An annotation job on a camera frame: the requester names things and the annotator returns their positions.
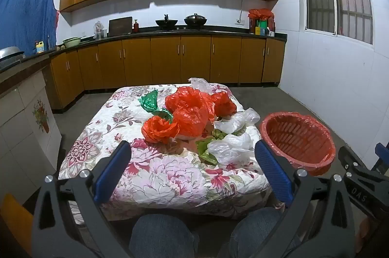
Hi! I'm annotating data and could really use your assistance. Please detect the person's right leg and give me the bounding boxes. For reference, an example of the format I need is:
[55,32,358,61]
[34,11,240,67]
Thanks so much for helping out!
[228,207,284,258]

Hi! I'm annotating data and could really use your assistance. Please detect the metal basin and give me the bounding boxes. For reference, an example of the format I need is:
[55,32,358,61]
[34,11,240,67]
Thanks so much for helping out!
[0,46,25,60]

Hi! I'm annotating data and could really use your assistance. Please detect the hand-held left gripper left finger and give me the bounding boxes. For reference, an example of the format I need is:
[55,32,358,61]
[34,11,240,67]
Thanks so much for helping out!
[32,140,132,258]

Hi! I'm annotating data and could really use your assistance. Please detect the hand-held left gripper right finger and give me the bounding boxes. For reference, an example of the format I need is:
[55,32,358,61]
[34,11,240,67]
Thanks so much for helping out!
[255,139,357,258]

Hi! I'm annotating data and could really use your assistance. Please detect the wooden cutting board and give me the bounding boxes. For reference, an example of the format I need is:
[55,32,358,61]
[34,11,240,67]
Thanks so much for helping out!
[108,17,133,37]

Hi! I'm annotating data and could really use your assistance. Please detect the black kitchen countertop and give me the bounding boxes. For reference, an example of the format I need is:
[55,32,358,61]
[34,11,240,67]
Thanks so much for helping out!
[0,29,288,73]

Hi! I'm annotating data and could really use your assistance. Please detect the person's left leg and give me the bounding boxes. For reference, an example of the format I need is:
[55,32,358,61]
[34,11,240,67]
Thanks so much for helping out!
[129,214,199,258]

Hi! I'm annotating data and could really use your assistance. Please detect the green basin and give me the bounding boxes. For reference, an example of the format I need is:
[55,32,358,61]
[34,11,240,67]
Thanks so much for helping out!
[62,37,82,48]

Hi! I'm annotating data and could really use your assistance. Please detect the wooden base cabinets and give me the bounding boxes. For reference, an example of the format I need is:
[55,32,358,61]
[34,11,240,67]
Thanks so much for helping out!
[49,35,286,110]

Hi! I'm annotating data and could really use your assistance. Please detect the clear bubble wrap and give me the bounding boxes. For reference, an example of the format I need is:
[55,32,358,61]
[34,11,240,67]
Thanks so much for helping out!
[188,77,227,95]

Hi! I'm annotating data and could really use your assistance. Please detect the light green plastic bag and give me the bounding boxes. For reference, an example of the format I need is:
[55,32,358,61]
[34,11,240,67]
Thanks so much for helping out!
[196,129,231,166]

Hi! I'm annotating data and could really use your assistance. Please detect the floral tablecloth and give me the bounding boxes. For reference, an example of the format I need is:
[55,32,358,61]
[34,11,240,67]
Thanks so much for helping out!
[58,83,274,220]

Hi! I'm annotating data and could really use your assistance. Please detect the large red plastic bag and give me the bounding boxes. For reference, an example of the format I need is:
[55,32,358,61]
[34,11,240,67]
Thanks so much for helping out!
[164,86,216,137]

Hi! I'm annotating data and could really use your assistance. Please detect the blue cloth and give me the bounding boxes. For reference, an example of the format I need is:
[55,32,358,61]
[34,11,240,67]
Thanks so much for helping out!
[0,0,58,56]

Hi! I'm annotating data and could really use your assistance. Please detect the flower pot wall sticker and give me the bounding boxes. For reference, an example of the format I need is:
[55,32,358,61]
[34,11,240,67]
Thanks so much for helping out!
[32,98,50,134]

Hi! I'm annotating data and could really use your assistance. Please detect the person's leg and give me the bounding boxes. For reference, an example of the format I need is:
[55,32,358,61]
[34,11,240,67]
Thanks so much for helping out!
[228,207,284,258]
[129,214,199,258]

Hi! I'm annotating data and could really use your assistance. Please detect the white plastic bag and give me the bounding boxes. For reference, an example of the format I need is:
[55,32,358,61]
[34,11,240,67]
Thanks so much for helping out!
[208,133,259,167]
[214,108,261,134]

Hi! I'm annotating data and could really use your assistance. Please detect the black wok with lid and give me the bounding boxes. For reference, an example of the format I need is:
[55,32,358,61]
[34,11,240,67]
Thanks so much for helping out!
[184,13,208,28]

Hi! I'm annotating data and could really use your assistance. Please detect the red bag over containers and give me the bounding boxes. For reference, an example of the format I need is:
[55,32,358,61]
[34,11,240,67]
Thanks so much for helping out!
[248,8,275,34]

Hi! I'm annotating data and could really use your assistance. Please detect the yellow chair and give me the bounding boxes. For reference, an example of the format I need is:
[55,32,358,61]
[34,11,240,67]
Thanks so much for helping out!
[0,194,34,257]

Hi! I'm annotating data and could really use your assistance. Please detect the dark green plastic bag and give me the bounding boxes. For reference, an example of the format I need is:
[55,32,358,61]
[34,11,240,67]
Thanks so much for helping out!
[138,89,174,120]

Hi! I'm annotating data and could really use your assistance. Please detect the red plastic basket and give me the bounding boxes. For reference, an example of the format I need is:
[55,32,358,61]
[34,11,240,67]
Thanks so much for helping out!
[259,112,336,176]

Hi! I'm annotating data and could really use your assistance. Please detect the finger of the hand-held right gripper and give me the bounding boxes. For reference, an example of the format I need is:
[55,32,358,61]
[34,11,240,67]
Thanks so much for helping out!
[374,143,389,174]
[338,146,389,219]

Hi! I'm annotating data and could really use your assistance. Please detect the glass jar with plastic bag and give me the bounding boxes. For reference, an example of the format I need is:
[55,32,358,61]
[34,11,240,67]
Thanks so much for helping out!
[93,20,107,40]

